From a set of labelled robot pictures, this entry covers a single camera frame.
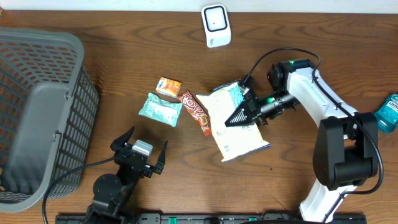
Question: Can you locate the red chocolate bar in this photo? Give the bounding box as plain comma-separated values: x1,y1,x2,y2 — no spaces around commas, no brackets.
177,91,211,136

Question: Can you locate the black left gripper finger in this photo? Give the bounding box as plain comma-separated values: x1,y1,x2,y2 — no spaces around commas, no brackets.
154,141,168,175
110,126,134,151

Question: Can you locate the grey plastic basket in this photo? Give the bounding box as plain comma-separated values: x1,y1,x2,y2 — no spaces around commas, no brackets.
1,27,99,213

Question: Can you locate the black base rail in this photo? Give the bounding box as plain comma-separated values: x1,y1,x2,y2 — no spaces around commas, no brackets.
55,212,368,224

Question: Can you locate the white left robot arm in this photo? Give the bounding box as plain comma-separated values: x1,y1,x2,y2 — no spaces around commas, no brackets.
82,128,167,223

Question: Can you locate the black left camera cable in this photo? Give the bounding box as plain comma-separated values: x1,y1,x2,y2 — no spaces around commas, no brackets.
42,156,121,224

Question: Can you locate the orange snack bag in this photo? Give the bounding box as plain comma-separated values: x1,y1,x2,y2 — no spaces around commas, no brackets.
196,82,271,162

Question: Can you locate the black camera cable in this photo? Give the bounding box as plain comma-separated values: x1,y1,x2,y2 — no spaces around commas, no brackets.
42,156,121,224
242,47,385,218

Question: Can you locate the white barcode scanner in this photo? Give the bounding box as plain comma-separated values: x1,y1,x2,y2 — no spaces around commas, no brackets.
201,4,232,48

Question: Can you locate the blue mouthwash bottle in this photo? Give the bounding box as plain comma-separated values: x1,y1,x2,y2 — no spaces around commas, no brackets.
374,94,398,134

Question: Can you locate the green wet wipes pack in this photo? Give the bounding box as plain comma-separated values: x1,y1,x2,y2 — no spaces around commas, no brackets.
139,93,183,127

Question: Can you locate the small orange box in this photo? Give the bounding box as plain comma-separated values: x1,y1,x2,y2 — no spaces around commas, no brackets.
156,77,182,98

